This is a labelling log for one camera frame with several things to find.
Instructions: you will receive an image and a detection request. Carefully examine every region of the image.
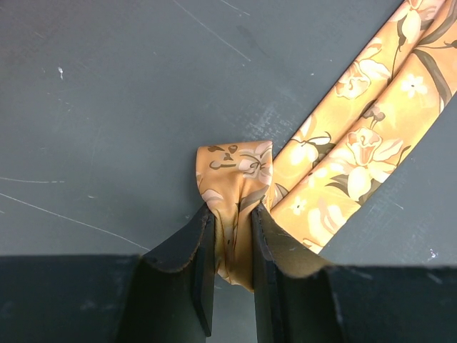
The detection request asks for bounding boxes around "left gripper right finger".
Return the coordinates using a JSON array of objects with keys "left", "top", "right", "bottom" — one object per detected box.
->
[{"left": 251, "top": 205, "right": 353, "bottom": 342}]

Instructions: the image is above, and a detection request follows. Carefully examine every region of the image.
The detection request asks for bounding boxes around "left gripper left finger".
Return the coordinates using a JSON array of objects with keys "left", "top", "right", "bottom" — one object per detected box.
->
[{"left": 117, "top": 205, "right": 215, "bottom": 342}]

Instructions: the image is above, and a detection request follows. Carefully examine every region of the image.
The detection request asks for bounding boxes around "orange patterned tie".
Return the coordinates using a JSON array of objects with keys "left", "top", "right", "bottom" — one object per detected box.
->
[{"left": 196, "top": 1, "right": 456, "bottom": 289}]

